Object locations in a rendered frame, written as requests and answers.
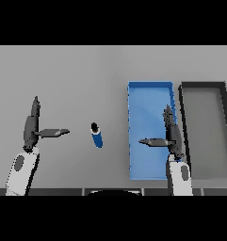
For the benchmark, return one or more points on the blue pipe with dark end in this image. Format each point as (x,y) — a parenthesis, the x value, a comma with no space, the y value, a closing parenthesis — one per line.
(97,136)

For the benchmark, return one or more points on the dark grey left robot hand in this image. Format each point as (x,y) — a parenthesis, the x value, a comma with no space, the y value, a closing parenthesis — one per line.
(30,128)

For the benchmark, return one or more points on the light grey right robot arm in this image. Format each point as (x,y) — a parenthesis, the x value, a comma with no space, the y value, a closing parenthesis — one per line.
(180,176)

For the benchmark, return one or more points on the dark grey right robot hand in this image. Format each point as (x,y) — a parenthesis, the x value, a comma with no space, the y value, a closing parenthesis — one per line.
(173,138)

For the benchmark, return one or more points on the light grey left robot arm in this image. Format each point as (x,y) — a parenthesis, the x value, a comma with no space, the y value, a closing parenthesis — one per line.
(21,172)

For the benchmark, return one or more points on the blue bin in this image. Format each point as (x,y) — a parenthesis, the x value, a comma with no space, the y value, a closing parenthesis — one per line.
(149,131)

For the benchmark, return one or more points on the dark grey bin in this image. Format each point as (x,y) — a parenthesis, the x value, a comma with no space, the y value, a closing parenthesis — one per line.
(209,131)

